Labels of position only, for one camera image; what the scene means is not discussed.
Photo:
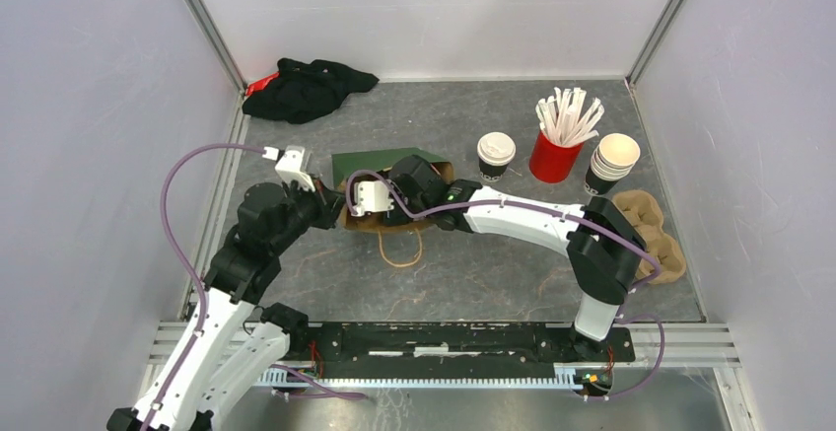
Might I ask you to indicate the stack of paper cups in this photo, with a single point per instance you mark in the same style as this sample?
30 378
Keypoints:
612 160

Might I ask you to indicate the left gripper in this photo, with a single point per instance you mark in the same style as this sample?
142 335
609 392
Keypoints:
329 204

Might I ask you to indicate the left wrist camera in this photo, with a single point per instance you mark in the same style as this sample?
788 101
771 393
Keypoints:
291 166

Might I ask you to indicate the green paper bag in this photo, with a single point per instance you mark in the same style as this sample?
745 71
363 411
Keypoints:
351 167

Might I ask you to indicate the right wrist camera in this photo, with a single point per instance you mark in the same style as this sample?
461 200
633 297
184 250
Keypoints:
371 196

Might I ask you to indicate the red cup holder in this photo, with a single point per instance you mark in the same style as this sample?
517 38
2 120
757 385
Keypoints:
552 163

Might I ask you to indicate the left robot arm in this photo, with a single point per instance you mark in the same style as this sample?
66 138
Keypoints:
198 388

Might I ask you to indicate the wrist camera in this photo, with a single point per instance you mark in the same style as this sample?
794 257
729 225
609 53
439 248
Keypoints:
291 166
371 196

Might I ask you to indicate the red object behind bag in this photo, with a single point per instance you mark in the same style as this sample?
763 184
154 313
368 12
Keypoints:
260 84

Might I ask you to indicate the brown cardboard cup carrier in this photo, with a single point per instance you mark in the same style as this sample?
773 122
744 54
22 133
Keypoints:
644 214

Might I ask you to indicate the black cloth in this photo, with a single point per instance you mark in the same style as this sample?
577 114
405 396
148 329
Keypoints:
304 92

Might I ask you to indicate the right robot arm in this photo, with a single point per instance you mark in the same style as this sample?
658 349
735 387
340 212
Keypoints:
604 249

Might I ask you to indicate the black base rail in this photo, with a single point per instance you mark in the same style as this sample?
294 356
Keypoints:
452 350

